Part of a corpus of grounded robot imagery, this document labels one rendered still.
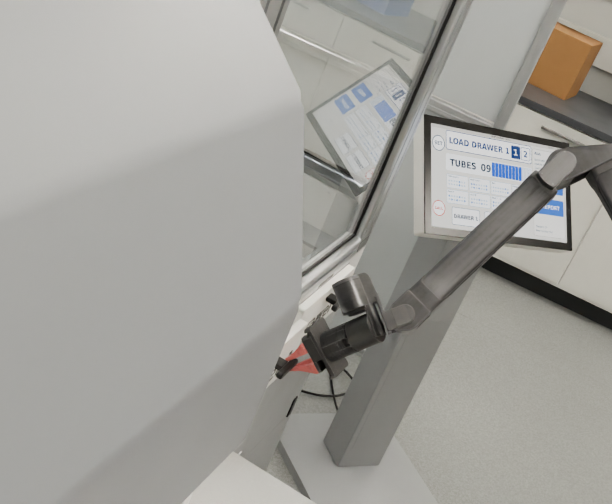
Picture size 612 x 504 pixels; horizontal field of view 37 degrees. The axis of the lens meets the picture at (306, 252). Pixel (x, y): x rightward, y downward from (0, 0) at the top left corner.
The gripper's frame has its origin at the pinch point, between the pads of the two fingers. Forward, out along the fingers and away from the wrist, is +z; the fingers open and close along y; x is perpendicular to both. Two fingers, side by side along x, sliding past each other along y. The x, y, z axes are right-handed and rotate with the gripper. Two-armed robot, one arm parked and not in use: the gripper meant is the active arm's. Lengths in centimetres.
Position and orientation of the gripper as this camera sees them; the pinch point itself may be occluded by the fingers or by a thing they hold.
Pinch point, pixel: (290, 363)
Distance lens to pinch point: 171.4
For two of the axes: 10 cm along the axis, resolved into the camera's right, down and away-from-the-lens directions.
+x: -4.0, 2.8, -8.7
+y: -4.8, -8.8, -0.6
